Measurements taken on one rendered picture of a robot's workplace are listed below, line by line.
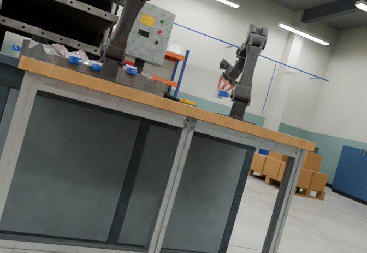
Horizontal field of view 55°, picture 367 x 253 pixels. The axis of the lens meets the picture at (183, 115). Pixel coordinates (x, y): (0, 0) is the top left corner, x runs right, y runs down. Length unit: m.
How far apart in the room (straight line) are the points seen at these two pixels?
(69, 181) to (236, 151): 0.88
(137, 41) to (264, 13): 7.53
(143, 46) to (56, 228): 1.43
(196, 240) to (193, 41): 7.33
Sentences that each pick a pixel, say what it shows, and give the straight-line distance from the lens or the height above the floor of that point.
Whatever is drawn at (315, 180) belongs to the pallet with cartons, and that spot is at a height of 0.30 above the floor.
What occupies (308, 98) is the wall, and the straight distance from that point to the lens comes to 10.68.
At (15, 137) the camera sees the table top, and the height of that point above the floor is 0.55.
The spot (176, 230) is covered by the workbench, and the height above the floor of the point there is 0.17.
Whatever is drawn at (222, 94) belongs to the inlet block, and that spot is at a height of 0.92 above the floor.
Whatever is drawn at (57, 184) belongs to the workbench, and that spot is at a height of 0.30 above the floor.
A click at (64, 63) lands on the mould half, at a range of 1.57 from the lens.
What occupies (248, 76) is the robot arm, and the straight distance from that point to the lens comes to 1.63.
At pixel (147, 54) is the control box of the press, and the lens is 2.66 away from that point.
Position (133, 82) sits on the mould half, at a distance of 1.72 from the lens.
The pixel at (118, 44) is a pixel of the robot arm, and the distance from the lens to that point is 1.36.
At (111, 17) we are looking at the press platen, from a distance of 2.56.
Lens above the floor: 0.76
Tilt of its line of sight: level
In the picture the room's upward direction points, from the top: 16 degrees clockwise
